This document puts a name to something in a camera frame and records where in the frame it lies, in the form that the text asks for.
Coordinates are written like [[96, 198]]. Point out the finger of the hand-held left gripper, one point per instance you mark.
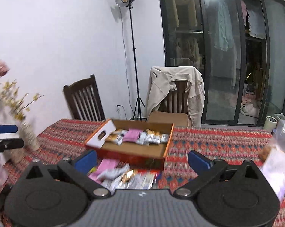
[[7, 128], [12, 143]]

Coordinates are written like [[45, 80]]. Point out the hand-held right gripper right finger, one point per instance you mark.
[[199, 160]]

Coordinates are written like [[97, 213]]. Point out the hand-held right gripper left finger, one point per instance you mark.
[[85, 160]]

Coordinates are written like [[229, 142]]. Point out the orange cardboard box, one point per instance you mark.
[[133, 156]]

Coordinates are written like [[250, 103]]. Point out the pile of snack packets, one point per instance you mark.
[[133, 182]]

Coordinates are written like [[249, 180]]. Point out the row of sorted snack packets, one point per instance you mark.
[[133, 136]]

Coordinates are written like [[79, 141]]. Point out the small floral patterned vase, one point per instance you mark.
[[30, 137]]

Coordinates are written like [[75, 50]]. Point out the yellow artificial flowers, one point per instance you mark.
[[15, 104]]

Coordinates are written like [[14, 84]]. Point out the wooden chair under jacket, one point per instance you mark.
[[168, 118]]

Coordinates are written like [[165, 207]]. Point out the pink artificial flowers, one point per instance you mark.
[[0, 69]]

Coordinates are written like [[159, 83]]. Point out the brown round bun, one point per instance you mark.
[[265, 153]]

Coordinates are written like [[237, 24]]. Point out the white plush toy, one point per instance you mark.
[[247, 110]]

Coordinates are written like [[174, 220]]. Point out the purple tissue pack in bag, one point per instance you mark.
[[274, 167]]

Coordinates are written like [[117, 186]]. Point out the beige jacket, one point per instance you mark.
[[161, 92]]

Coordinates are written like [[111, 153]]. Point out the dark wooden chair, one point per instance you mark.
[[80, 82]]

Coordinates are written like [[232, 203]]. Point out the white paper roll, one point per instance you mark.
[[271, 124]]

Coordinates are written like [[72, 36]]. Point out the black framed sliding glass door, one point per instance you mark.
[[180, 52]]

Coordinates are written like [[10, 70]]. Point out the hanging pale shirt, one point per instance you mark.
[[224, 28]]

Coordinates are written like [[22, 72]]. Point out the studio light on stand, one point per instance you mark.
[[123, 0]]

